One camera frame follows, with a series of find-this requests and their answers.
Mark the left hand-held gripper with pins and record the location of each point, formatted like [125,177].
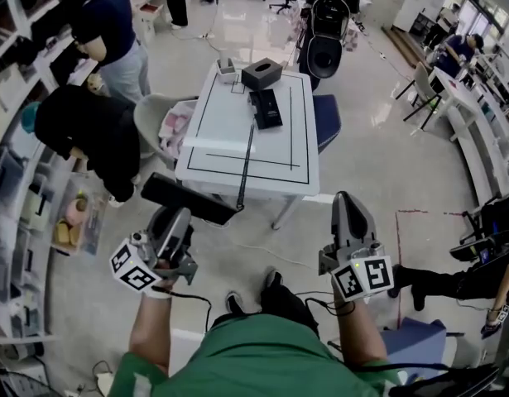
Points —
[134,269]

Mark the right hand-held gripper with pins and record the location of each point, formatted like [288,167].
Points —
[361,277]

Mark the person's left forearm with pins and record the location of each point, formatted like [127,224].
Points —
[151,329]

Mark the person's right forearm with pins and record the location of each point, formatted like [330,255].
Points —
[359,333]

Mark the clear plastic storage bin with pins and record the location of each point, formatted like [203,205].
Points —
[78,217]

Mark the person's right shoe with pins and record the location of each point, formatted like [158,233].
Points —
[273,277]

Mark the person's shoe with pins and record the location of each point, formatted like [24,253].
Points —
[273,277]
[234,302]

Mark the person's left shoe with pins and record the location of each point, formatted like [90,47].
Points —
[234,302]

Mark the person's black trousers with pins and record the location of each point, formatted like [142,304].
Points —
[287,304]

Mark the white table with black lines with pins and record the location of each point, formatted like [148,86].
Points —
[221,139]

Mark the grey shell chair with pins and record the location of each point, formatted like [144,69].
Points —
[148,118]

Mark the black wheeled office chair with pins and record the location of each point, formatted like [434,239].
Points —
[486,230]

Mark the blue padded chair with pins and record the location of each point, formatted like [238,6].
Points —
[419,341]

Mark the beige chair with black legs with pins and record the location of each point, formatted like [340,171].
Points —
[424,89]

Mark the long white desk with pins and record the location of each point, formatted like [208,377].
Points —
[473,130]

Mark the person's green shirt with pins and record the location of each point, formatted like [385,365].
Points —
[254,362]

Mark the white shelving unit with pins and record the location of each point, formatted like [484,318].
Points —
[14,180]

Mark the white power strip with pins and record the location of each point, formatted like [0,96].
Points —
[103,381]

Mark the white pen holder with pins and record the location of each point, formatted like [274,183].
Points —
[226,72]

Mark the black tissue box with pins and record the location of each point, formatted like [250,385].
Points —
[262,73]

